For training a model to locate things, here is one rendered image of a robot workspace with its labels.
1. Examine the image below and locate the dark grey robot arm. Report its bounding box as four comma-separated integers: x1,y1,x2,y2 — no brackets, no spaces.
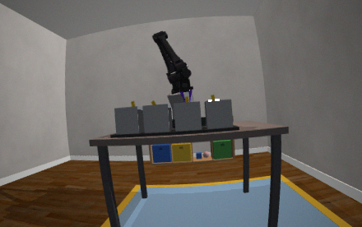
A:
152,31,191,94

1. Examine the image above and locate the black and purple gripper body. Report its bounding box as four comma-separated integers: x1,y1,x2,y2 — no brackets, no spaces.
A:
178,86,193,92

